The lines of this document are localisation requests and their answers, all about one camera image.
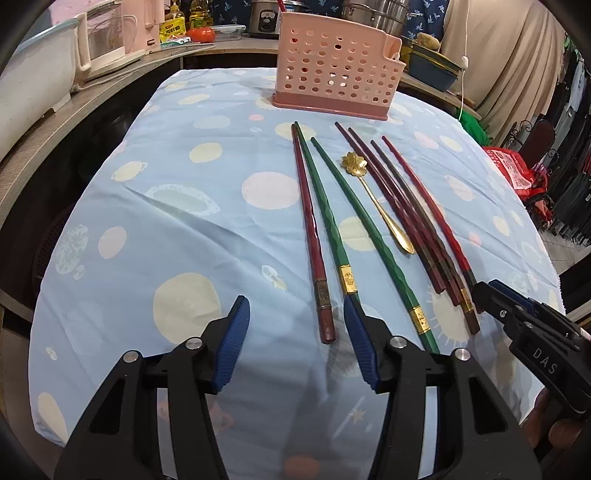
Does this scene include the dark red chopstick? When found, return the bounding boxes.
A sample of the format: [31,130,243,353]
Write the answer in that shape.
[290,124,335,344]

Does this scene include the brown chopstick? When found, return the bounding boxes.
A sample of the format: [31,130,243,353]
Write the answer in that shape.
[370,140,480,335]

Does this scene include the green chopstick gold band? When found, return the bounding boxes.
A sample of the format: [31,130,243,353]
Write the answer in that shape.
[293,121,371,324]

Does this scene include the maroon chopstick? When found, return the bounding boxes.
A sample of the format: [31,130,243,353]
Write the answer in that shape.
[345,129,459,306]
[335,122,446,294]

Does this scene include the red chopstick black tip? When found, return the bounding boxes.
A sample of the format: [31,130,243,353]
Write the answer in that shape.
[382,135,476,295]

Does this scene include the gold flower spoon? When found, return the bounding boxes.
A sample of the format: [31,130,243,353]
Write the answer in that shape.
[341,152,416,254]

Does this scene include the red plastic bag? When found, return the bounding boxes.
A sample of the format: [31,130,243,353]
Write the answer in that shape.
[484,147,550,217]

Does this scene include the blue planet print tablecloth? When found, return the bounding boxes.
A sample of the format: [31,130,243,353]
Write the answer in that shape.
[28,68,563,479]

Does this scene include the dark metal chair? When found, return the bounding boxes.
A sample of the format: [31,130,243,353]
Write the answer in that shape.
[504,118,555,169]

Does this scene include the green plastic bag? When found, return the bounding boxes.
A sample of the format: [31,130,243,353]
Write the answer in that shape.
[459,110,491,147]

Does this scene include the beige curtain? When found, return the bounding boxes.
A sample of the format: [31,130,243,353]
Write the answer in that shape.
[442,0,565,146]

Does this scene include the blue yellow stacked basins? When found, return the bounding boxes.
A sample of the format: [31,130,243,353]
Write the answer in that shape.
[408,42,462,92]

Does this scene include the pink perforated utensil basket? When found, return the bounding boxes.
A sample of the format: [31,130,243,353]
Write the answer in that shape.
[271,12,406,121]

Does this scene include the potato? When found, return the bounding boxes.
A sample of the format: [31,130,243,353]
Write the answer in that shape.
[415,32,441,51]

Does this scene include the red tomato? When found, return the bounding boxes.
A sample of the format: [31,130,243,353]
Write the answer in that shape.
[186,27,215,43]

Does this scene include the white storage bin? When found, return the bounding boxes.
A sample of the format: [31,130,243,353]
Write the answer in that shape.
[1,13,91,156]

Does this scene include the clear food container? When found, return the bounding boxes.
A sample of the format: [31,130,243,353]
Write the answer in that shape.
[211,24,246,42]

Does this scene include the yellow food package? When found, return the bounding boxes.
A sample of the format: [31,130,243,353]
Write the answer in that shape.
[159,17,186,43]

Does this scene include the cooking oil bottle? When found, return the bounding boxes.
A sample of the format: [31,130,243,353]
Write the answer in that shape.
[188,0,213,30]

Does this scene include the steel steamer pot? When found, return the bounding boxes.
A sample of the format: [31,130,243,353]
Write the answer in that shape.
[342,0,410,36]

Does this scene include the pink electric kettle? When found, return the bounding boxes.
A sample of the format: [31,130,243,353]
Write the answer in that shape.
[122,0,164,54]

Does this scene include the silver rice cooker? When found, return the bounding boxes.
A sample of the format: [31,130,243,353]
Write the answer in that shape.
[247,0,280,38]

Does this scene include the white power cable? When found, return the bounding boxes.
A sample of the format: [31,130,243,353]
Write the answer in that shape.
[457,0,471,123]

